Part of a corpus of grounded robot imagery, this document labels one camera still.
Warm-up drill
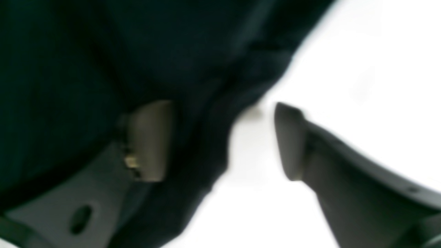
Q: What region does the black t-shirt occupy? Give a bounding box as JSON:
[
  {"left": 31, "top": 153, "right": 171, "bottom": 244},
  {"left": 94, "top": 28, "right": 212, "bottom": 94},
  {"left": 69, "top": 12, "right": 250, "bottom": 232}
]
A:
[{"left": 1, "top": 0, "right": 334, "bottom": 248}]

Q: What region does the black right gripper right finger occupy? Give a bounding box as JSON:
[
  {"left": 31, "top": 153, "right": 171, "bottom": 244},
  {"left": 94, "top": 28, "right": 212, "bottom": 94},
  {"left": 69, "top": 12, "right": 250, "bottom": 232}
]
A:
[{"left": 274, "top": 102, "right": 441, "bottom": 248}]

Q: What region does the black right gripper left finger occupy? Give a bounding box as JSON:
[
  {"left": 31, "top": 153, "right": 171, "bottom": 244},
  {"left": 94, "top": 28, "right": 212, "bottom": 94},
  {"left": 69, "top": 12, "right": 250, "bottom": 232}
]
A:
[{"left": 1, "top": 100, "right": 174, "bottom": 248}]

